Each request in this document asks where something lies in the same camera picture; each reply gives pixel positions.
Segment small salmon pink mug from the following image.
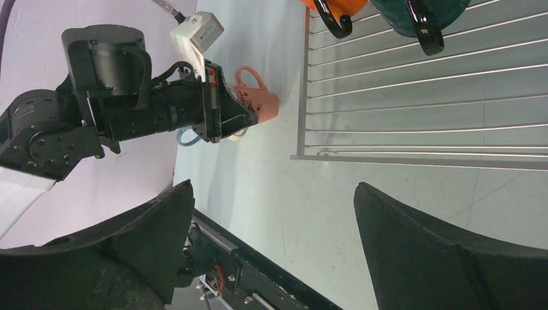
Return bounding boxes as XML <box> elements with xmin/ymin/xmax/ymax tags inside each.
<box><xmin>233</xmin><ymin>66</ymin><xmax>280</xmax><ymax>123</ymax></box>

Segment orange mug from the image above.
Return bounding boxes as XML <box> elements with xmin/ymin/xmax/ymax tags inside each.
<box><xmin>301</xmin><ymin>0</ymin><xmax>368</xmax><ymax>39</ymax></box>

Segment clear acrylic dish rack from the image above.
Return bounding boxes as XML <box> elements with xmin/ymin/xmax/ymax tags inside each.
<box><xmin>295</xmin><ymin>1</ymin><xmax>547</xmax><ymax>171</ymax></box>

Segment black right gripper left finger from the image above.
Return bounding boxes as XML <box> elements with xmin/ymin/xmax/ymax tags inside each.
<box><xmin>1</xmin><ymin>181</ymin><xmax>195</xmax><ymax>309</ymax></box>

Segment light blue mug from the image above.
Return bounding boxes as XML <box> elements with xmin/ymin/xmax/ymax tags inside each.
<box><xmin>176</xmin><ymin>126</ymin><xmax>202</xmax><ymax>147</ymax></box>

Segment light green mug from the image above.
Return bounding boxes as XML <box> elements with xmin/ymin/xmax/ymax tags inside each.
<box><xmin>227</xmin><ymin>128</ymin><xmax>248</xmax><ymax>141</ymax></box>

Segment dark teal mug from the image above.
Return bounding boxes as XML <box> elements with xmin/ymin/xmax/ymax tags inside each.
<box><xmin>372</xmin><ymin>0</ymin><xmax>470</xmax><ymax>56</ymax></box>

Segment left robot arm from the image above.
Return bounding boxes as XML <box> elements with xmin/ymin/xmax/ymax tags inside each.
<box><xmin>1</xmin><ymin>25</ymin><xmax>258</xmax><ymax>234</ymax></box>

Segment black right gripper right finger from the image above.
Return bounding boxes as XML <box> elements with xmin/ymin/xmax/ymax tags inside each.
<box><xmin>353</xmin><ymin>182</ymin><xmax>547</xmax><ymax>309</ymax></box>

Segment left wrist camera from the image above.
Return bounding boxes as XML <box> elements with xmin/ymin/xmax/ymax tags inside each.
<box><xmin>170</xmin><ymin>11</ymin><xmax>224</xmax><ymax>83</ymax></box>

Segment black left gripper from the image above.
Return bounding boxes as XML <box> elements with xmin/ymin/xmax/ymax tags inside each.
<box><xmin>61</xmin><ymin>24</ymin><xmax>258</xmax><ymax>152</ymax></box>

